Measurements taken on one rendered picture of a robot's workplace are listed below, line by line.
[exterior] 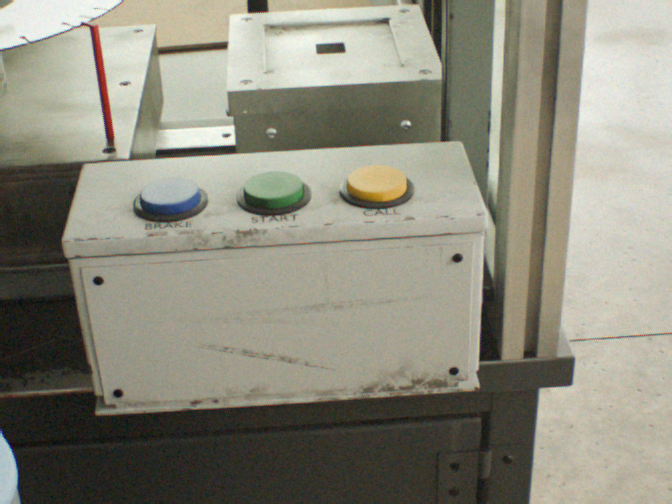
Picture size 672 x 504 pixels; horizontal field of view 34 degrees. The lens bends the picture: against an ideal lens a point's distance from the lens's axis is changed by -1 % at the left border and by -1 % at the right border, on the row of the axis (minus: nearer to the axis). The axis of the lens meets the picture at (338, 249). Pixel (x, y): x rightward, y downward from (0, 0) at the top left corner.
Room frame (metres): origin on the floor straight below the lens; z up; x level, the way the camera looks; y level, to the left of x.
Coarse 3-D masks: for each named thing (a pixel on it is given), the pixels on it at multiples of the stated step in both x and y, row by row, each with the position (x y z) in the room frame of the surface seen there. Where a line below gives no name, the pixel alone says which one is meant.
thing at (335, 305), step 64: (128, 192) 0.68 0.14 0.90; (320, 192) 0.67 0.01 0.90; (448, 192) 0.66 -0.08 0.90; (64, 256) 0.62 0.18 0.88; (128, 256) 0.63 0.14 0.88; (192, 256) 0.63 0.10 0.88; (256, 256) 0.63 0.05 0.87; (320, 256) 0.63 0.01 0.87; (384, 256) 0.63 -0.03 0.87; (448, 256) 0.63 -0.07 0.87; (128, 320) 0.62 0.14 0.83; (192, 320) 0.63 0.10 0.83; (256, 320) 0.63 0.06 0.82; (320, 320) 0.63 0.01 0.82; (384, 320) 0.63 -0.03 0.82; (448, 320) 0.63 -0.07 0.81; (128, 384) 0.62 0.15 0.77; (192, 384) 0.63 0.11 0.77; (256, 384) 0.63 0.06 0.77; (320, 384) 0.63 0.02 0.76; (384, 384) 0.63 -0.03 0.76; (448, 384) 0.64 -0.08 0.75
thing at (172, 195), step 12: (168, 180) 0.68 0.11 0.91; (180, 180) 0.68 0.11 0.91; (144, 192) 0.66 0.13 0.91; (156, 192) 0.66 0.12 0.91; (168, 192) 0.66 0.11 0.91; (180, 192) 0.66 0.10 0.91; (192, 192) 0.66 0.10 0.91; (144, 204) 0.65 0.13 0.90; (156, 204) 0.65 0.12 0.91; (168, 204) 0.64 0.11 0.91; (180, 204) 0.65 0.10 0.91; (192, 204) 0.65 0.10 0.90
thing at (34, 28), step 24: (0, 0) 0.95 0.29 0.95; (24, 0) 0.94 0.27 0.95; (48, 0) 0.94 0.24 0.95; (72, 0) 0.94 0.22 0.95; (96, 0) 0.94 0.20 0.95; (120, 0) 0.93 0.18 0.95; (0, 24) 0.89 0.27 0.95; (24, 24) 0.88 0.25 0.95; (48, 24) 0.88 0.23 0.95; (72, 24) 0.88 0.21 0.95; (0, 48) 0.83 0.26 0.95
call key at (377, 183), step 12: (360, 168) 0.68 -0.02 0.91; (372, 168) 0.68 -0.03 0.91; (384, 168) 0.68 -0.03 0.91; (348, 180) 0.67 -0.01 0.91; (360, 180) 0.67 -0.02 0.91; (372, 180) 0.67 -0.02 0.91; (384, 180) 0.67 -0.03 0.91; (396, 180) 0.67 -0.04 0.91; (348, 192) 0.67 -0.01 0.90; (360, 192) 0.65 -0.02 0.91; (372, 192) 0.65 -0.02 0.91; (384, 192) 0.65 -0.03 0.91; (396, 192) 0.65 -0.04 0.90
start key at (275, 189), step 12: (252, 180) 0.67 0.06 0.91; (264, 180) 0.67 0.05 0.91; (276, 180) 0.67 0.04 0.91; (288, 180) 0.67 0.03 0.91; (300, 180) 0.67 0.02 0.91; (252, 192) 0.66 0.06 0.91; (264, 192) 0.66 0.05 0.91; (276, 192) 0.66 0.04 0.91; (288, 192) 0.65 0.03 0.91; (300, 192) 0.66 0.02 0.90; (252, 204) 0.65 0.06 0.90; (264, 204) 0.65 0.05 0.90; (276, 204) 0.65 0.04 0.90; (288, 204) 0.65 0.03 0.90
